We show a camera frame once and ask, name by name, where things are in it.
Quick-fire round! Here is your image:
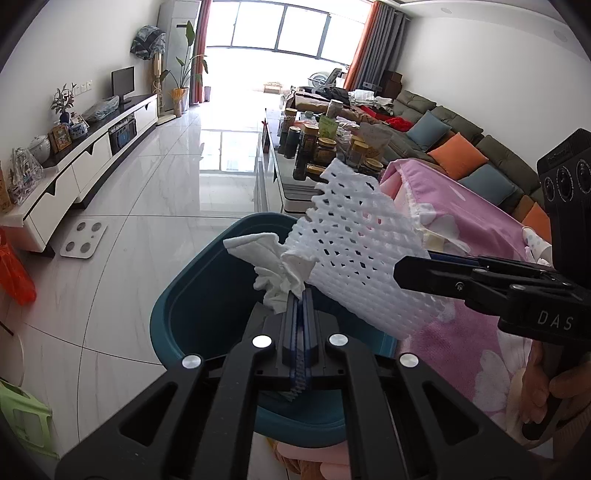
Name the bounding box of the person's right hand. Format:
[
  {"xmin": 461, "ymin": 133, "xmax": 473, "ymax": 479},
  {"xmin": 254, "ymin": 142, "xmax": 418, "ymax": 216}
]
[{"xmin": 521, "ymin": 340, "xmax": 591, "ymax": 425}]

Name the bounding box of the small potted plant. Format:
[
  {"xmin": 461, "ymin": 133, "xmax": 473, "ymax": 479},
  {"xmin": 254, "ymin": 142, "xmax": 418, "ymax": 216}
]
[{"xmin": 50, "ymin": 83, "xmax": 78, "ymax": 125}]

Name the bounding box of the orange grey window curtain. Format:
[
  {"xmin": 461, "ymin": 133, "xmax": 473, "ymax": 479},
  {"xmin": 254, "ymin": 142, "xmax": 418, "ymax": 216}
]
[{"xmin": 344, "ymin": 0, "xmax": 410, "ymax": 92}]

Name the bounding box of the person's right forearm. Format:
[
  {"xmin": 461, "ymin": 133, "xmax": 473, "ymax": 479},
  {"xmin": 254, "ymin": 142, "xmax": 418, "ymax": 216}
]
[{"xmin": 551, "ymin": 401, "xmax": 591, "ymax": 461}]

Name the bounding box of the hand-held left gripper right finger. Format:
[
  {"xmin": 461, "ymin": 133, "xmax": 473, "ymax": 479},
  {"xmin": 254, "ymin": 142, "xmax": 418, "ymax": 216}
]
[{"xmin": 300, "ymin": 286, "xmax": 542, "ymax": 480}]

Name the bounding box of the yellow box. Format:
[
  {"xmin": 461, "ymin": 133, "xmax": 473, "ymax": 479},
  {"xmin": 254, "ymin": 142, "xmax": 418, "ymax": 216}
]
[{"xmin": 0, "ymin": 161, "xmax": 14, "ymax": 214}]

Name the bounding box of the white ceramic jar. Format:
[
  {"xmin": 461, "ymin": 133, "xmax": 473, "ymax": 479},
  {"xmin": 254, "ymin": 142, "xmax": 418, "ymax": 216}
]
[{"xmin": 28, "ymin": 134, "xmax": 51, "ymax": 165}]

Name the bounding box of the white tissue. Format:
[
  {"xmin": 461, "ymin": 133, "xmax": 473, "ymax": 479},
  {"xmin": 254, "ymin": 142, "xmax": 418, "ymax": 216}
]
[{"xmin": 223, "ymin": 232, "xmax": 320, "ymax": 315}]

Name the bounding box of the wooden picture frame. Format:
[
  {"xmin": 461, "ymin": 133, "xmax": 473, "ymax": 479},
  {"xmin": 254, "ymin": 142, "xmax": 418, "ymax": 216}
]
[{"xmin": 48, "ymin": 124, "xmax": 73, "ymax": 154}]

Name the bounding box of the covered standing fan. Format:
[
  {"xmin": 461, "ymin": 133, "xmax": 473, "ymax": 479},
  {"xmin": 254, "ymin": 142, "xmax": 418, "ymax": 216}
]
[{"xmin": 131, "ymin": 24, "xmax": 167, "ymax": 126}]

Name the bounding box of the orange cushion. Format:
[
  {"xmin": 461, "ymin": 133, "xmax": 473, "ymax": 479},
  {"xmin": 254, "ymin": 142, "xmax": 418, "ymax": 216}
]
[
  {"xmin": 427, "ymin": 132, "xmax": 489, "ymax": 181},
  {"xmin": 522, "ymin": 202, "xmax": 553, "ymax": 243}
]

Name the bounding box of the glossy coffee table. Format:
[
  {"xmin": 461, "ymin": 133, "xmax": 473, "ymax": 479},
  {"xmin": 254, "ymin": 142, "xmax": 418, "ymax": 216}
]
[{"xmin": 255, "ymin": 106, "xmax": 394, "ymax": 216}]

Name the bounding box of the dark brown box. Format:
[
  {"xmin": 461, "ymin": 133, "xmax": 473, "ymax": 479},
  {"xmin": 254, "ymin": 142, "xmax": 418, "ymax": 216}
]
[{"xmin": 380, "ymin": 70, "xmax": 404, "ymax": 100}]

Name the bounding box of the black monitor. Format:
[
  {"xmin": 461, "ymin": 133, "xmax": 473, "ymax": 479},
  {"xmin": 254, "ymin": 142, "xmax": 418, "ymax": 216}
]
[{"xmin": 111, "ymin": 66, "xmax": 136, "ymax": 105}]

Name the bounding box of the white black TV cabinet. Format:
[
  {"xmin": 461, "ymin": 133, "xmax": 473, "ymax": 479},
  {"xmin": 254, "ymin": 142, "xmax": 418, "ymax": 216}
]
[{"xmin": 0, "ymin": 93, "xmax": 160, "ymax": 253}]

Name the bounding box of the dark green sofa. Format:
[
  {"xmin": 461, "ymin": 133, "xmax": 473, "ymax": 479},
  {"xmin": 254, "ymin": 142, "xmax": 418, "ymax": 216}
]
[{"xmin": 382, "ymin": 89, "xmax": 553, "ymax": 232}]

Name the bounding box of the white standing air conditioner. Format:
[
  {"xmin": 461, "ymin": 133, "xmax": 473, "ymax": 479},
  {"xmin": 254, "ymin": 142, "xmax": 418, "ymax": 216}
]
[{"xmin": 157, "ymin": 0, "xmax": 202, "ymax": 114}]

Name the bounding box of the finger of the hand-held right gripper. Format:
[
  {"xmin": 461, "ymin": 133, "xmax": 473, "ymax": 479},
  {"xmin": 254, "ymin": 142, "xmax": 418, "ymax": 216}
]
[
  {"xmin": 392, "ymin": 257, "xmax": 488, "ymax": 303},
  {"xmin": 427, "ymin": 252, "xmax": 559, "ymax": 280}
]

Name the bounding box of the orange plastic bag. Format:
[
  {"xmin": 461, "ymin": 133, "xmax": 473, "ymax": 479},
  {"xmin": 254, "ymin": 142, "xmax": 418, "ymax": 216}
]
[{"xmin": 0, "ymin": 227, "xmax": 37, "ymax": 306}]

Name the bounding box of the tall leafy potted plant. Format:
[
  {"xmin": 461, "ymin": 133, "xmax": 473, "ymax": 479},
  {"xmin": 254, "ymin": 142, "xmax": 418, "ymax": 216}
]
[{"xmin": 161, "ymin": 20, "xmax": 209, "ymax": 114}]

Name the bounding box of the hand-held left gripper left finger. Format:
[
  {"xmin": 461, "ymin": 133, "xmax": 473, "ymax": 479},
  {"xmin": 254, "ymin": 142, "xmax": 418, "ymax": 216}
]
[{"xmin": 54, "ymin": 292, "xmax": 301, "ymax": 480}]

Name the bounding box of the white bathroom scale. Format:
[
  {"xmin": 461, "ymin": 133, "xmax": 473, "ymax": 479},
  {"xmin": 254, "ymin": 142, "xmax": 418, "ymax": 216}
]
[{"xmin": 60, "ymin": 220, "xmax": 109, "ymax": 260}]

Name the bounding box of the group of food jars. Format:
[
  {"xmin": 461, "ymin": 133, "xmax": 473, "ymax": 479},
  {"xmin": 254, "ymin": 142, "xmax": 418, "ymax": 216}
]
[{"xmin": 277, "ymin": 98, "xmax": 386, "ymax": 182}]

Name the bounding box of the pink floral blanket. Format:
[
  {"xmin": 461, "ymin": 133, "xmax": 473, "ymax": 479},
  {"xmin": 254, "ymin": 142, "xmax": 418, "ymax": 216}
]
[{"xmin": 271, "ymin": 158, "xmax": 555, "ymax": 480}]

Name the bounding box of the white foam fruit net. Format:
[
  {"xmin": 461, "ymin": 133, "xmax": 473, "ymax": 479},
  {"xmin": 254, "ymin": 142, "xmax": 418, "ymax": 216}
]
[{"xmin": 283, "ymin": 159, "xmax": 445, "ymax": 341}]

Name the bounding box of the teal plastic bin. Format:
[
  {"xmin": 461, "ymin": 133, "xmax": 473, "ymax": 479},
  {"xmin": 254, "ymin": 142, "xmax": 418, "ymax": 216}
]
[{"xmin": 150, "ymin": 212, "xmax": 400, "ymax": 449}]

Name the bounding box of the white exercise machine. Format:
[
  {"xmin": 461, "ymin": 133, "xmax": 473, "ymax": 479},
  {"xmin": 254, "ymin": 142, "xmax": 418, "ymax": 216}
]
[{"xmin": 307, "ymin": 68, "xmax": 350, "ymax": 91}]

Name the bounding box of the clear plastic bag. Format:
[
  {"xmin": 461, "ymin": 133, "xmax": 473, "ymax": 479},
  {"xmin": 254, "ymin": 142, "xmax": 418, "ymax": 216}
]
[{"xmin": 82, "ymin": 96, "xmax": 122, "ymax": 123}]

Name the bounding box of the pile of white clothes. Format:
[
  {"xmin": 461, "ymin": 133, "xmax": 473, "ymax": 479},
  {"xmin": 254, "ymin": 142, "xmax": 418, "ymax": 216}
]
[{"xmin": 348, "ymin": 88, "xmax": 393, "ymax": 110}]

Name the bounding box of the blue cushion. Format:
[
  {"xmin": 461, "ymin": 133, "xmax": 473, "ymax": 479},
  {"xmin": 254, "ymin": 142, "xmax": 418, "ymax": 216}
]
[
  {"xmin": 459, "ymin": 164, "xmax": 518, "ymax": 206},
  {"xmin": 406, "ymin": 110, "xmax": 456, "ymax": 151}
]

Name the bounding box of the green plastic stool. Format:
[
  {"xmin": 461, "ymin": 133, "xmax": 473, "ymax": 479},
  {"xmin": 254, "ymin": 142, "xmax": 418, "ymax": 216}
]
[{"xmin": 0, "ymin": 377, "xmax": 59, "ymax": 459}]

